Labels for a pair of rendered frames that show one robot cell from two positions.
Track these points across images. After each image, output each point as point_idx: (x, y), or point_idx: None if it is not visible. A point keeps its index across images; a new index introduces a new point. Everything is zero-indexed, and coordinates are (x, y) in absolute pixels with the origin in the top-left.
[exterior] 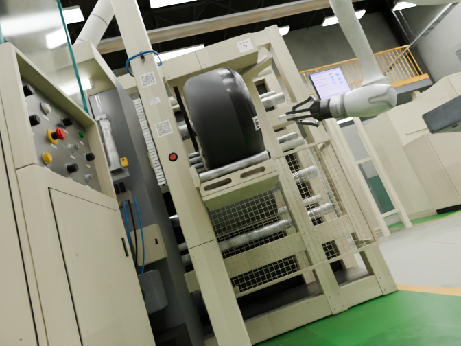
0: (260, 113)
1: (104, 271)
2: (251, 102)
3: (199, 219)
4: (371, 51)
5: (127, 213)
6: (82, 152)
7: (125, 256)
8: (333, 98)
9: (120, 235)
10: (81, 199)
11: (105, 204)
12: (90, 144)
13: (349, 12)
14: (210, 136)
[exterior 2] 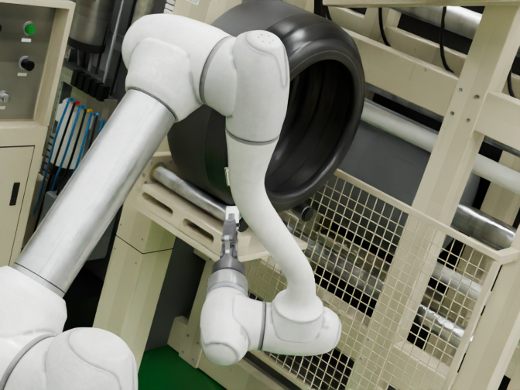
0: (473, 86)
1: None
2: None
3: (143, 215)
4: (292, 270)
5: None
6: (18, 56)
7: (5, 205)
8: (214, 275)
9: (13, 179)
10: None
11: (2, 142)
12: (53, 34)
13: (240, 210)
14: (169, 141)
